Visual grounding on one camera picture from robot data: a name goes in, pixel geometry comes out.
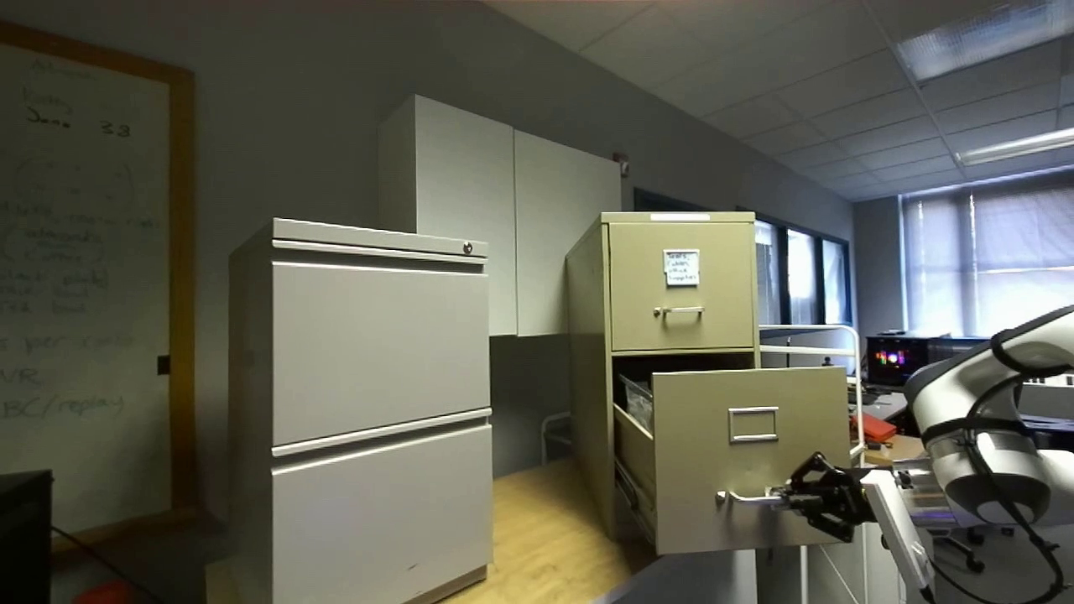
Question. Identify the beige drawer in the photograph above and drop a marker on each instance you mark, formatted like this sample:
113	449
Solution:
649	315
725	426

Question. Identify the wood framed whiteboard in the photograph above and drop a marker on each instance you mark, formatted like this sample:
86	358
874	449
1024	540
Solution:
99	279

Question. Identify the beige bottom drawer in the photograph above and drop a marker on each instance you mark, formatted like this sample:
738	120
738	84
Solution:
725	426

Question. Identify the beige filing cabinet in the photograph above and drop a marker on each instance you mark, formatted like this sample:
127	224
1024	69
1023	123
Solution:
603	374

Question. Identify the computer monitor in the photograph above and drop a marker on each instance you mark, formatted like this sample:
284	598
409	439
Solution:
891	360

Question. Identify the ceiling light panel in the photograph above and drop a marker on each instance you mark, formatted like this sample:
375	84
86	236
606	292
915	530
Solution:
1012	28

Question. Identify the grey lateral filing cabinet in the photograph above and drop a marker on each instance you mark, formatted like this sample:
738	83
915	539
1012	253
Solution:
359	422

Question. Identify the white paper label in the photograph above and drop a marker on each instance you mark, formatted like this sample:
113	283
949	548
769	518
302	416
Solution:
682	267

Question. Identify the white wall cabinet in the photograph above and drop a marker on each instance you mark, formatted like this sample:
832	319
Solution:
524	197

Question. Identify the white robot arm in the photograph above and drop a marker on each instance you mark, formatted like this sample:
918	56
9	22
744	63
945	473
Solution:
980	456

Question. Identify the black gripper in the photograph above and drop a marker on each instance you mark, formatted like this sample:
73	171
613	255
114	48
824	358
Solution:
828	497

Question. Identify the window with blinds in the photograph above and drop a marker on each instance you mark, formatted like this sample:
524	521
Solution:
989	261

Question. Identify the beige top drawer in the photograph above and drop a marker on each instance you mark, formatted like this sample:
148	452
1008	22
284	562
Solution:
649	315

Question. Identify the silver drawer handle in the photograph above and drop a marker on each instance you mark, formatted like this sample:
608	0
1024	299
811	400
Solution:
766	497

